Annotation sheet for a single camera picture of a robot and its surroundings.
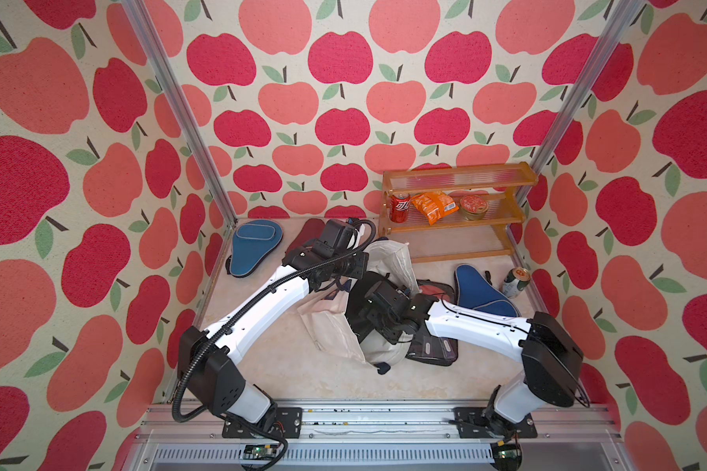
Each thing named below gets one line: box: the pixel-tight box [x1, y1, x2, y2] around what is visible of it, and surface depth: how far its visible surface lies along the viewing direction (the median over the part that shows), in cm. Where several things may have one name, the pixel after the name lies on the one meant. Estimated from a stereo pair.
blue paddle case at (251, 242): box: [225, 218, 283, 278], surface depth 113 cm
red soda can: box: [389, 193, 412, 224], surface depth 95 cm
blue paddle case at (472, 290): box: [453, 263, 521, 317], surface depth 100 cm
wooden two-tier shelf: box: [378, 160, 539, 264], surface depth 106 cm
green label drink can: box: [501, 265, 532, 300], surface depth 93 cm
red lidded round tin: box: [459, 194, 490, 222], surface depth 103 cm
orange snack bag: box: [410, 191, 460, 226], surface depth 102 cm
